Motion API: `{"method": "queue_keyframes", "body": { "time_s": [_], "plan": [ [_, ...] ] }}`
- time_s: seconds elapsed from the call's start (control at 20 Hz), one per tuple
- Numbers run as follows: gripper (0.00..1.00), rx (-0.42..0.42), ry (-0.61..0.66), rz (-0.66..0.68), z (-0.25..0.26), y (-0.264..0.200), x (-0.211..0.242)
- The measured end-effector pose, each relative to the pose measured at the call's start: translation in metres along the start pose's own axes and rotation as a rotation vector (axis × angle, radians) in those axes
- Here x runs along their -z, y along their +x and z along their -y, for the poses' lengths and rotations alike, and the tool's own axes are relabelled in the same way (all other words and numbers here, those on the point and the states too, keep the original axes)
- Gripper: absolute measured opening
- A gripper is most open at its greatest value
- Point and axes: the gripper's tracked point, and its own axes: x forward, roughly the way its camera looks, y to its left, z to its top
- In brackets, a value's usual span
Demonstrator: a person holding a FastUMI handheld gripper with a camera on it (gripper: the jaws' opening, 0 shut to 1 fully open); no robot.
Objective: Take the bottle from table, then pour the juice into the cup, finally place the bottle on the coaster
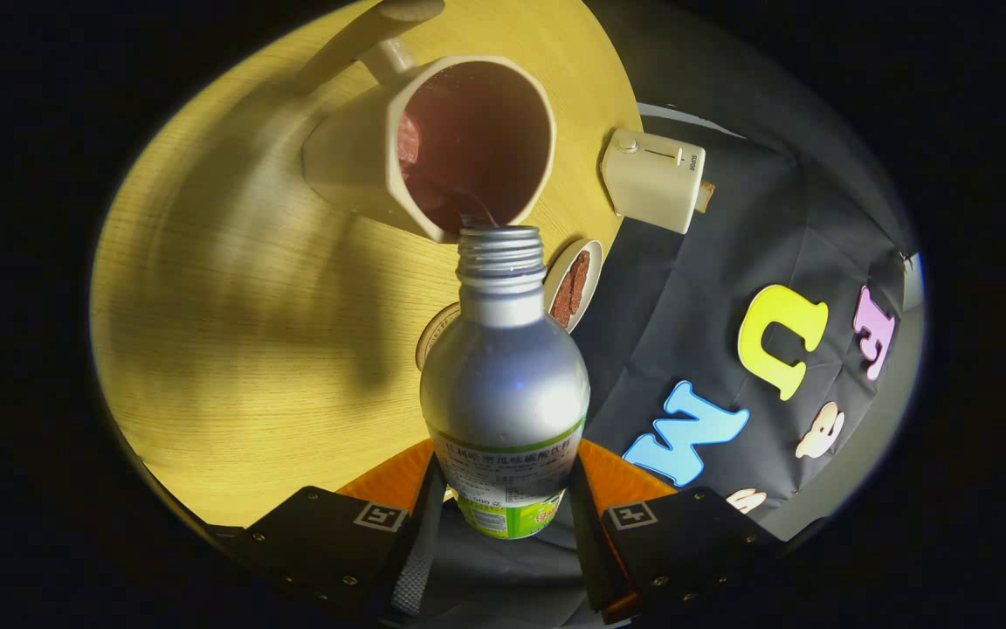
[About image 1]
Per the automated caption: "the silver juice bottle green label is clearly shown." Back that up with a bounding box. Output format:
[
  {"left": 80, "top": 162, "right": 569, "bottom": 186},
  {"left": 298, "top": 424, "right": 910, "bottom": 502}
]
[{"left": 420, "top": 225, "right": 591, "bottom": 541}]

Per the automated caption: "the wooden table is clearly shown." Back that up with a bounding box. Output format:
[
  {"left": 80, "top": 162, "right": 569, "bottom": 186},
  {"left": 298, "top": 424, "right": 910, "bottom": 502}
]
[{"left": 90, "top": 0, "right": 644, "bottom": 529}]

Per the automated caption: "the white round plate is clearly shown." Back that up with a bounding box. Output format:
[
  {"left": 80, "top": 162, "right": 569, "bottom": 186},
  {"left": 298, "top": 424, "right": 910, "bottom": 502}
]
[{"left": 543, "top": 239, "right": 604, "bottom": 334}]

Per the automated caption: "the reddish brown food slice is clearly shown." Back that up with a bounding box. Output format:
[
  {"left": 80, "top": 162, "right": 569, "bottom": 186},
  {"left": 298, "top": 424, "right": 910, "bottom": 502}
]
[
  {"left": 549, "top": 271, "right": 575, "bottom": 328},
  {"left": 566, "top": 251, "right": 591, "bottom": 320}
]

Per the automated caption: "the white toaster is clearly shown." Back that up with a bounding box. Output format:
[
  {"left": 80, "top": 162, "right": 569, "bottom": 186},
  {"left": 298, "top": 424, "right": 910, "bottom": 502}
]
[{"left": 600, "top": 128, "right": 706, "bottom": 235}]

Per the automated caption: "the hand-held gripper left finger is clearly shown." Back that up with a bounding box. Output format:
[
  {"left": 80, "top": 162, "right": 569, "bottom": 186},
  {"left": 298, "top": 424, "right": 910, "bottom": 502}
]
[{"left": 206, "top": 437, "right": 449, "bottom": 623}]

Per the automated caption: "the round cork coaster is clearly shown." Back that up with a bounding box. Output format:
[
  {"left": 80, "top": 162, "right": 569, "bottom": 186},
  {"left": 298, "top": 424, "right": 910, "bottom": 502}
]
[{"left": 415, "top": 302, "right": 462, "bottom": 372}]

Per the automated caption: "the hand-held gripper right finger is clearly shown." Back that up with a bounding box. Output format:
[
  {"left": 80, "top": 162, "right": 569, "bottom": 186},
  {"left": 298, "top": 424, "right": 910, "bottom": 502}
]
[{"left": 568, "top": 437, "right": 818, "bottom": 623}]

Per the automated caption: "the beige cup with wooden handle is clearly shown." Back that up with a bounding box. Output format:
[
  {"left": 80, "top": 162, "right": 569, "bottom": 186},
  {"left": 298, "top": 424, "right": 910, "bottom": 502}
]
[{"left": 300, "top": 0, "right": 558, "bottom": 244}]

